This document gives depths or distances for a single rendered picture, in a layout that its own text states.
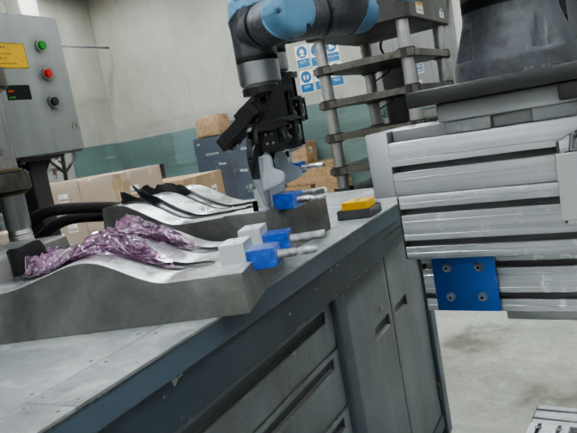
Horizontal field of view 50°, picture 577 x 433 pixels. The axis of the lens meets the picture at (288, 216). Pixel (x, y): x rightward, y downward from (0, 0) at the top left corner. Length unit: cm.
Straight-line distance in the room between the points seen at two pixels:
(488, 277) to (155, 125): 917
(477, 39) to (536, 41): 7
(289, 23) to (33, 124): 105
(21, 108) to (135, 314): 111
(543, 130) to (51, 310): 67
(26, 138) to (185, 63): 769
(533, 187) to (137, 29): 942
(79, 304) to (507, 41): 64
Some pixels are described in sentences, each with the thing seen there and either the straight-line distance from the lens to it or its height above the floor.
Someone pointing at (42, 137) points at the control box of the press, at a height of 112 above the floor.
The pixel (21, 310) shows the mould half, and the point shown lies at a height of 84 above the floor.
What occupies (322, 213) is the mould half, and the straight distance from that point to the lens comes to 128.
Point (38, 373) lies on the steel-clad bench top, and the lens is 78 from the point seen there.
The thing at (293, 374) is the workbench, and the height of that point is 60.
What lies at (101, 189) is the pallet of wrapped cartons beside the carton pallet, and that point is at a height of 82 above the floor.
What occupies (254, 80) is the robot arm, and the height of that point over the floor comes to 111.
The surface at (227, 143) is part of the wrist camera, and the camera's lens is 115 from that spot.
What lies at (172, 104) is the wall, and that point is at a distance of 966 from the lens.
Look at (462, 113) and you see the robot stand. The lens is 82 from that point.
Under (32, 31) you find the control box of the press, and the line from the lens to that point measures 197.
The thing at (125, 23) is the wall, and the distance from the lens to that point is 1022.
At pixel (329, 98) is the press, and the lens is 540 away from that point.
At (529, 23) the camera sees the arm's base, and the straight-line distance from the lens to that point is 81.
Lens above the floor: 102
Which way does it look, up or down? 8 degrees down
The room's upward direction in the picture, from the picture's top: 10 degrees counter-clockwise
